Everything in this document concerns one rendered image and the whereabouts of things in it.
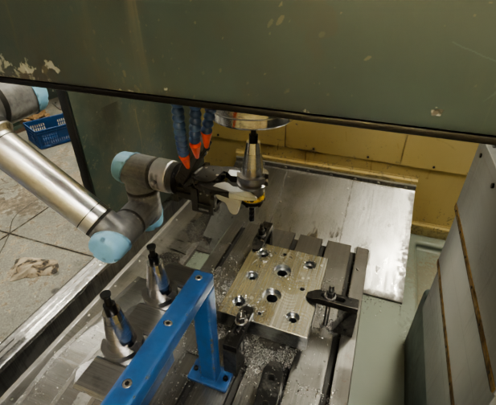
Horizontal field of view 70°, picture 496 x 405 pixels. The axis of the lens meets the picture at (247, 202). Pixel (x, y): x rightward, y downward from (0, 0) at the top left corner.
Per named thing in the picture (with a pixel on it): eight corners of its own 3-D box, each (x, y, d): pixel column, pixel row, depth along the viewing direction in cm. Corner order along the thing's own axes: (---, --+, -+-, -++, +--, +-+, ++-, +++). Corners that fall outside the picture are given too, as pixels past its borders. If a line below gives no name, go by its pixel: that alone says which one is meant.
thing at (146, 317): (116, 325, 59) (115, 322, 59) (135, 302, 64) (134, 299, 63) (152, 338, 57) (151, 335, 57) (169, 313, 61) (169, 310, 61)
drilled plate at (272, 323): (218, 323, 92) (216, 310, 89) (255, 253, 115) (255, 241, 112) (305, 351, 85) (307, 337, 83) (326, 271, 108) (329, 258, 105)
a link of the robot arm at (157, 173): (166, 152, 82) (143, 167, 76) (182, 155, 81) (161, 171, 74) (170, 181, 86) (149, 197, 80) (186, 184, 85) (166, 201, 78)
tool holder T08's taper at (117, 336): (123, 357, 53) (112, 327, 49) (100, 346, 54) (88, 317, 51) (142, 333, 56) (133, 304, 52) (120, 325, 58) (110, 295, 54)
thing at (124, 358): (127, 374, 53) (123, 364, 52) (96, 360, 55) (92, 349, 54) (153, 341, 58) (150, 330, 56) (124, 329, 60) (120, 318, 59)
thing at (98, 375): (67, 386, 51) (65, 383, 50) (92, 354, 55) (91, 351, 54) (107, 404, 49) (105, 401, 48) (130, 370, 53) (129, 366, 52)
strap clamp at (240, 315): (223, 373, 85) (221, 333, 77) (243, 329, 95) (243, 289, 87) (236, 377, 84) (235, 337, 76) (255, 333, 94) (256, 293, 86)
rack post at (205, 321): (186, 378, 84) (172, 290, 67) (197, 359, 88) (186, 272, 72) (225, 394, 81) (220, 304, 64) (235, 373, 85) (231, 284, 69)
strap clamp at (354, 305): (301, 323, 97) (307, 284, 89) (305, 313, 100) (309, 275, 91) (351, 337, 93) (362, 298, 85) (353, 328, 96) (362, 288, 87)
